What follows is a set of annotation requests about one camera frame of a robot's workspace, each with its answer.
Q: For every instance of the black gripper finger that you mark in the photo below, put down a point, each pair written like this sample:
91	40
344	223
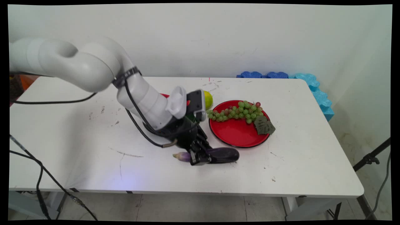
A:
200	156
204	139

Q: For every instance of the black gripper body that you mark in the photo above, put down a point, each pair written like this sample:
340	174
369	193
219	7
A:
181	131

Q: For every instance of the purple eggplant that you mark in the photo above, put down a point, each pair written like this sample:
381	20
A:
223	155

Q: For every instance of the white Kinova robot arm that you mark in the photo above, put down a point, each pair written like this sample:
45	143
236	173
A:
93	65

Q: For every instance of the dark green plate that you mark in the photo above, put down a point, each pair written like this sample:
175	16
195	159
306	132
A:
191	118

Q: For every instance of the red plate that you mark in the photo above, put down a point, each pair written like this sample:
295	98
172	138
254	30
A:
234	132

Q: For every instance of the red watermelon slice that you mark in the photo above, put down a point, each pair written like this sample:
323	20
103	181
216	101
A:
165	95

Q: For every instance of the green yellow apple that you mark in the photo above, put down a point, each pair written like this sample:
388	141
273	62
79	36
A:
208	100

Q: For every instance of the green grape bunch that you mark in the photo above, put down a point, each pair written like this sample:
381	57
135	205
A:
242	111

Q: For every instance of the green grape leaf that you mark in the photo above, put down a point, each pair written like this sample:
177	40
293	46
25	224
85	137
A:
264	126

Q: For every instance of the dark blue foam mat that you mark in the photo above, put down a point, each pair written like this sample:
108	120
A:
265	75

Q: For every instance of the light blue foam mat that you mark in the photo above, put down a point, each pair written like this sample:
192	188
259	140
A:
320	97

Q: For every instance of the black tripod stand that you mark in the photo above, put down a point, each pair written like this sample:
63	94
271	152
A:
370	159

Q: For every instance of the dark orange object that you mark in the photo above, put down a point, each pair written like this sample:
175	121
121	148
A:
17	87

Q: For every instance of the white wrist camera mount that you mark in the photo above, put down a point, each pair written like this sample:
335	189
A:
179	101

